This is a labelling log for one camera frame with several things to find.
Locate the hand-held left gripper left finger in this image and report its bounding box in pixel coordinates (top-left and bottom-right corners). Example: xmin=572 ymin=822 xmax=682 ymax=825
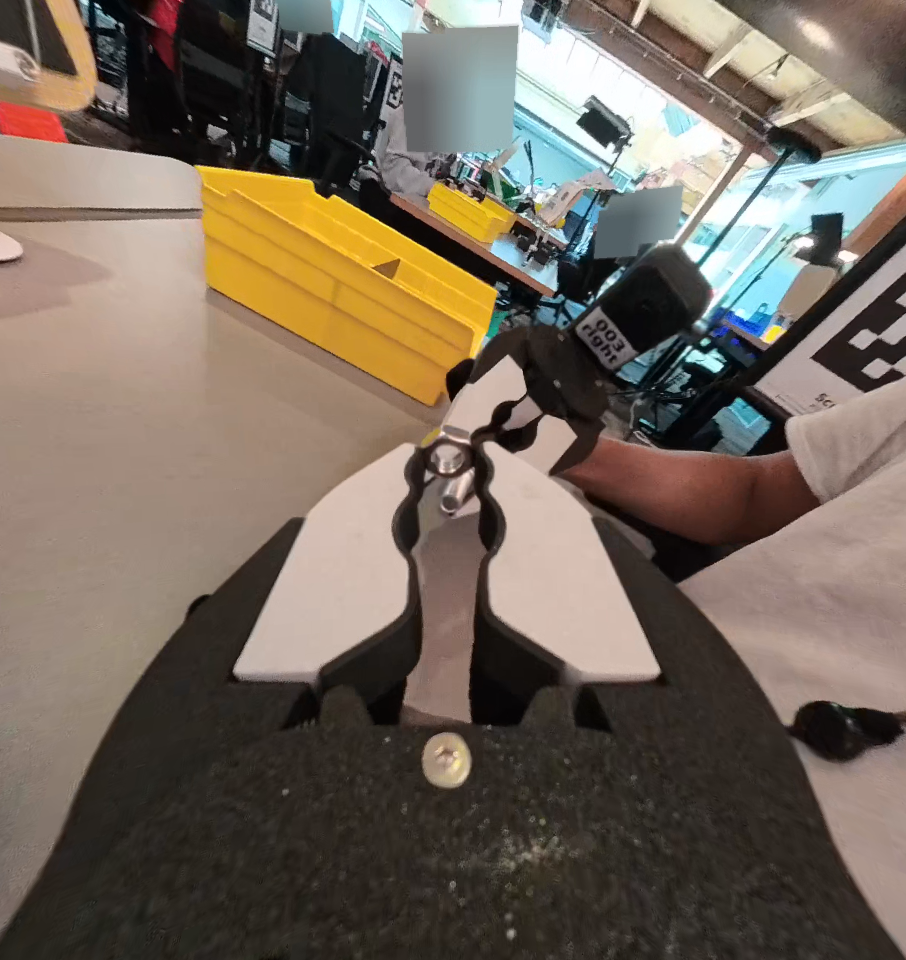
xmin=233 ymin=442 xmax=426 ymax=684

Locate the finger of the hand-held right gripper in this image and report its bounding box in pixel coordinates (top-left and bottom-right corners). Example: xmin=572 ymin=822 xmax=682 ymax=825
xmin=441 ymin=354 xmax=532 ymax=451
xmin=496 ymin=408 xmax=583 ymax=475

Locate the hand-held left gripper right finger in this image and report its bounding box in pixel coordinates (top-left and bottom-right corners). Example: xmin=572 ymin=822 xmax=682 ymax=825
xmin=471 ymin=448 xmax=664 ymax=685

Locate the silver hex nut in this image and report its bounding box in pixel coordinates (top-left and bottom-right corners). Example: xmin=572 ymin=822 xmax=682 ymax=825
xmin=425 ymin=441 xmax=470 ymax=480

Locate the silver bolt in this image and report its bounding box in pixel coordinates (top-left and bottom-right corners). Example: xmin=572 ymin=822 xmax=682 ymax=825
xmin=436 ymin=424 xmax=478 ymax=520

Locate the yellow plastic bin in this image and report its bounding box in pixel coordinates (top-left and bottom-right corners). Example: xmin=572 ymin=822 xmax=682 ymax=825
xmin=196 ymin=165 xmax=499 ymax=408
xmin=426 ymin=181 xmax=519 ymax=244

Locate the person's right forearm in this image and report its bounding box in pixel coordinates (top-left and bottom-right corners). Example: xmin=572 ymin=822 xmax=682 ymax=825
xmin=561 ymin=435 xmax=821 ymax=545

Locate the grey desk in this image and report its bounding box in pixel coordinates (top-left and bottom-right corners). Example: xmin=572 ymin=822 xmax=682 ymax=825
xmin=0 ymin=129 xmax=656 ymax=954

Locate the wooden background table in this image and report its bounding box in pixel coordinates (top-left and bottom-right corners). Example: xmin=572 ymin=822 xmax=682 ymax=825
xmin=389 ymin=191 xmax=560 ymax=299

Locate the black studio light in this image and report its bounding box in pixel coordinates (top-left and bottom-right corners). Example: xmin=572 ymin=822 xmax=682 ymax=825
xmin=809 ymin=213 xmax=847 ymax=264
xmin=576 ymin=96 xmax=635 ymax=149

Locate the black light stand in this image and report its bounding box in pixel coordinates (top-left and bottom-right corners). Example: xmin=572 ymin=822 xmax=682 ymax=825
xmin=633 ymin=126 xmax=823 ymax=451

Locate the framed marker poster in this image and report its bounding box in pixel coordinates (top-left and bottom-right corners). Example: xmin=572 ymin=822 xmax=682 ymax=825
xmin=753 ymin=217 xmax=906 ymax=421

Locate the person's white shirt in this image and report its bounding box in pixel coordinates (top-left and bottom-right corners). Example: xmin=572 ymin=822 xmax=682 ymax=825
xmin=678 ymin=367 xmax=906 ymax=960

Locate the orange traffic cone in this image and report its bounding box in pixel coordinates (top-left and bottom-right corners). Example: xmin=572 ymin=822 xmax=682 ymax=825
xmin=0 ymin=99 xmax=70 ymax=145

